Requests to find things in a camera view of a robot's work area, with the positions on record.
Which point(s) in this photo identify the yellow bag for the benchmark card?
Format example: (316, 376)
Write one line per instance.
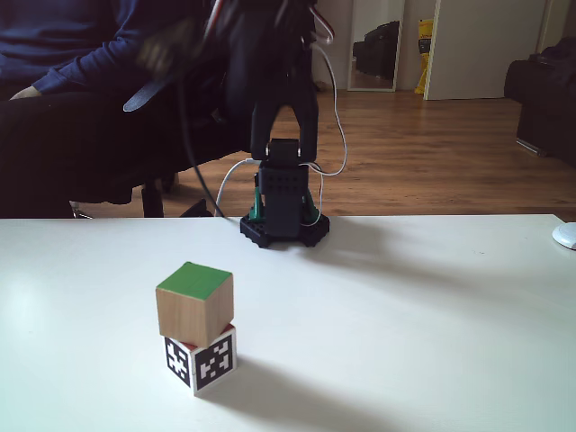
(424, 54)

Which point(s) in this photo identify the grey chair armrest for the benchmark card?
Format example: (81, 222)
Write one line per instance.
(146, 96)

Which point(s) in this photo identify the person's hand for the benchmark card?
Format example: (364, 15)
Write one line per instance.
(23, 93)

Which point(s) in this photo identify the wooden cube with green face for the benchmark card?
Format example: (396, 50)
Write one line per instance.
(193, 306)

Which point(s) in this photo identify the tall wall mirror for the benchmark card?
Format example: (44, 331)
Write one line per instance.
(375, 45)

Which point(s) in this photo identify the red cube with marker faces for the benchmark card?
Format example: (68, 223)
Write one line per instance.
(213, 364)

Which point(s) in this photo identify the black office chair base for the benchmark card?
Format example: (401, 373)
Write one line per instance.
(153, 198)

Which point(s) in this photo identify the white round device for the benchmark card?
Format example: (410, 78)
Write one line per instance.
(566, 235)

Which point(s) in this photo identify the person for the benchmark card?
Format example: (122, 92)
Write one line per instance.
(67, 135)

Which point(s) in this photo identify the black sofa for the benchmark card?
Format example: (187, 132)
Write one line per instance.
(544, 103)

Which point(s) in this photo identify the white door panel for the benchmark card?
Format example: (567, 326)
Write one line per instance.
(486, 49)

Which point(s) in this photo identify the green clamp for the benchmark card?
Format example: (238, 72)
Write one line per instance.
(312, 209)
(257, 207)

